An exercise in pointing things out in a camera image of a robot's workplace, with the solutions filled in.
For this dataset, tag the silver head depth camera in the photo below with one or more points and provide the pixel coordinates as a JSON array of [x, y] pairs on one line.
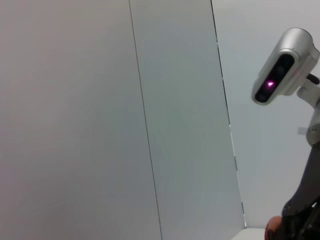
[[287, 47]]

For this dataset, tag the white robot head mount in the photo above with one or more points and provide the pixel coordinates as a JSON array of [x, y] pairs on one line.
[[312, 100]]

